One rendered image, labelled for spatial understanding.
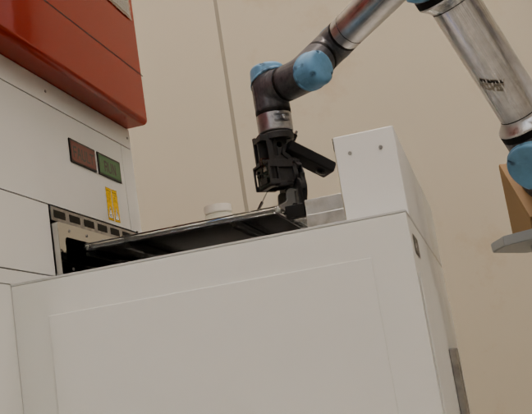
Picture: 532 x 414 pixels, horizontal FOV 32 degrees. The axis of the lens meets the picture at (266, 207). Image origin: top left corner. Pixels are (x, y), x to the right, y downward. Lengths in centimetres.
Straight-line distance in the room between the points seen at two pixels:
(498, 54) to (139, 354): 80
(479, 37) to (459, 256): 209
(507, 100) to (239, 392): 71
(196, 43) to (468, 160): 120
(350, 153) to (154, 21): 253
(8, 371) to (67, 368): 9
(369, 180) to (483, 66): 37
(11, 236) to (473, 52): 84
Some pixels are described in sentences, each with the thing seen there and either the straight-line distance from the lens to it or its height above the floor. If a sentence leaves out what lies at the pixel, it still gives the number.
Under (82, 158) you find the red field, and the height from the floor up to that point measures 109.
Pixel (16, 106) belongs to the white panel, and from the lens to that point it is 164.
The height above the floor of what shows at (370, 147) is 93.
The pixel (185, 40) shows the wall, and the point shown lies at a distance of 382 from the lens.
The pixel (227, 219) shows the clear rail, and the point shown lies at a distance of 159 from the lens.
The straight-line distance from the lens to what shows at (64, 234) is 167.
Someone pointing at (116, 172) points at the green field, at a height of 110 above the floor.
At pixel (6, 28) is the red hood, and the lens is 157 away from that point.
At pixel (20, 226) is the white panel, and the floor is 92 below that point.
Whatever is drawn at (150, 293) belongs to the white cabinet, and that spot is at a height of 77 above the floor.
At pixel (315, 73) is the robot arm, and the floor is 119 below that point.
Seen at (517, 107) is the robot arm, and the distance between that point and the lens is 168.
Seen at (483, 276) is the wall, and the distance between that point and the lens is 367.
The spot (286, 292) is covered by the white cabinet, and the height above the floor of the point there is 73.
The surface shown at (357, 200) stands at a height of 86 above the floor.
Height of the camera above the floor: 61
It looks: 11 degrees up
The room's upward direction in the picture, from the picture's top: 9 degrees counter-clockwise
